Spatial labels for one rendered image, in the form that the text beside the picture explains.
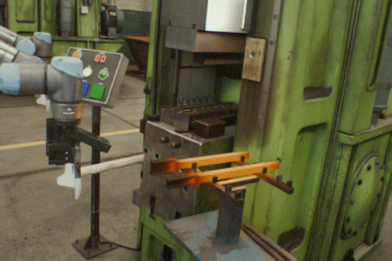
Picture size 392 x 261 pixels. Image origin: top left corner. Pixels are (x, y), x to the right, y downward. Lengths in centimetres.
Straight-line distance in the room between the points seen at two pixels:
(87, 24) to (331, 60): 528
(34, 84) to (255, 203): 111
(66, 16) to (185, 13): 487
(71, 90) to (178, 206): 96
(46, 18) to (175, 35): 479
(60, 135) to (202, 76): 120
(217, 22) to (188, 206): 80
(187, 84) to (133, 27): 899
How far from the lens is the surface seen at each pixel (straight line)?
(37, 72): 100
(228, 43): 182
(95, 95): 201
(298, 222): 210
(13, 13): 644
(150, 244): 210
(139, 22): 1106
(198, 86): 210
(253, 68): 162
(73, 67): 99
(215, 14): 167
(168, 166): 129
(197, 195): 170
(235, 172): 128
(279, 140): 160
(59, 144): 103
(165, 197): 185
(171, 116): 181
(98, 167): 204
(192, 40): 169
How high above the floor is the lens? 141
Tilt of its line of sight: 16 degrees down
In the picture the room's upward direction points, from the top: 6 degrees clockwise
